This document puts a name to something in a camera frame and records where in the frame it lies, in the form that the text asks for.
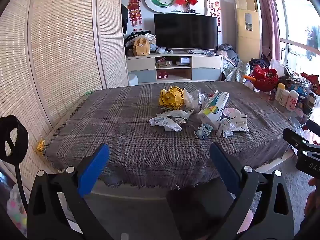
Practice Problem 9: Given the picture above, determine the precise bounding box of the pile of clothes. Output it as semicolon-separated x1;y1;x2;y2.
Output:
217;44;250;82

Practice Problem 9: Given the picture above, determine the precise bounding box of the person's right hand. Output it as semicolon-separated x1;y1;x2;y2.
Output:
304;177;320;220

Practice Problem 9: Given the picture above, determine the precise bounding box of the clothes heap on cabinet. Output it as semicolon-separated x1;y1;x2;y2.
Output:
124;30;157;51

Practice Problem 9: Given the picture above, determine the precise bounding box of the yellow plush backpack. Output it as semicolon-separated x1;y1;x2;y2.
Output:
132;37;151;56

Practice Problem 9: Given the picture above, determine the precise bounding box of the white plastic bag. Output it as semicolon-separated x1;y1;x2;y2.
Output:
270;59;285;78

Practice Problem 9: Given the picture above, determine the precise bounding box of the white bottle yellow cap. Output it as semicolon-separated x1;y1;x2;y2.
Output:
275;83;286;101

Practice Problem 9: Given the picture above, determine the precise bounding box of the grey plaid tablecloth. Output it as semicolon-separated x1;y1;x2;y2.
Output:
42;81;297;189

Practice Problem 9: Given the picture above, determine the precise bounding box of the vase with flowers and flags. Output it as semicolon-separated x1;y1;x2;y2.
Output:
175;0;198;13

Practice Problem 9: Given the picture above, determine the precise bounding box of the small white bottle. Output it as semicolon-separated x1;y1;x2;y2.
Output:
279;89;290;107

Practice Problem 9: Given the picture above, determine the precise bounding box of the wooden television cabinet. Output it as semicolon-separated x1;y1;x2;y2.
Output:
126;50;224;84

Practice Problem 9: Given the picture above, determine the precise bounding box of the cream standing air conditioner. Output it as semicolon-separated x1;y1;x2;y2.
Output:
234;0;263;63

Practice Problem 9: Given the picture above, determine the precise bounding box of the red snack bag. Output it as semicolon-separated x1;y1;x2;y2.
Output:
301;72;320;95

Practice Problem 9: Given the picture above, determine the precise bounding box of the white bottle pink label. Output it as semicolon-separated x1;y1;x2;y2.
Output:
287;90;298;112

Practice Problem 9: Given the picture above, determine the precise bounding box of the dark trash bin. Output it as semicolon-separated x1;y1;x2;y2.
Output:
165;187;237;240

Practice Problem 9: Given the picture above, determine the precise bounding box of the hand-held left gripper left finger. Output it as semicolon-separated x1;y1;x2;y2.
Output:
26;144;114;240

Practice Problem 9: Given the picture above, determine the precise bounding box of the white medicine box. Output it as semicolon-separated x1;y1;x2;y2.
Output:
197;91;230;128

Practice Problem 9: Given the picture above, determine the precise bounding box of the clear plastic bag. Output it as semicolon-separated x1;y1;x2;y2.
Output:
184;88;208;111

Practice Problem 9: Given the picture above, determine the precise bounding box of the red fish hanging ornament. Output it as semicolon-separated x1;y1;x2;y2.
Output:
126;0;143;32

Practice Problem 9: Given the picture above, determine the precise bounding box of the white printed paper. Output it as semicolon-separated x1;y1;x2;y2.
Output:
149;109;194;132

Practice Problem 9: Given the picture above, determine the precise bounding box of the black flat television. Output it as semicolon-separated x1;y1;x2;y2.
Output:
154;13;218;50

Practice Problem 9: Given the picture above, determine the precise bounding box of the yellow packet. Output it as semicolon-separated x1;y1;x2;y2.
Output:
159;86;185;110

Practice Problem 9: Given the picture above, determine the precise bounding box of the black strap with cable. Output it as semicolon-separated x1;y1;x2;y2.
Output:
0;115;29;213

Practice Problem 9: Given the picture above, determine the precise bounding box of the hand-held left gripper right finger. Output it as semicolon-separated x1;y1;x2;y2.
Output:
209;142;294;240

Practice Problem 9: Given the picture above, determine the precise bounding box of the white wrapper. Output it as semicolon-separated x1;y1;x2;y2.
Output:
223;107;250;132

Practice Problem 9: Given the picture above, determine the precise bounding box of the bamboo folding screen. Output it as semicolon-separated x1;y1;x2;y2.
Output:
0;0;129;180

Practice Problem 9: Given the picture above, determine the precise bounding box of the large window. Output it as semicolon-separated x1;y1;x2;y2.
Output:
269;0;320;75

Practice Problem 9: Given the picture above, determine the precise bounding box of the white tissue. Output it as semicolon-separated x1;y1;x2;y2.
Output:
216;118;234;138

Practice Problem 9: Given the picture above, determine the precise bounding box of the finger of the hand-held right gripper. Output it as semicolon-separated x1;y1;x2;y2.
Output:
306;120;320;142
283;128;313;153

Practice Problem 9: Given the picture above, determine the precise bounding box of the pink curtain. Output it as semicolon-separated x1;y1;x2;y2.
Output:
255;0;280;60

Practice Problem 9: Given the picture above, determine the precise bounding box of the red plastic basket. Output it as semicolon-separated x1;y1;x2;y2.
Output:
251;67;279;92

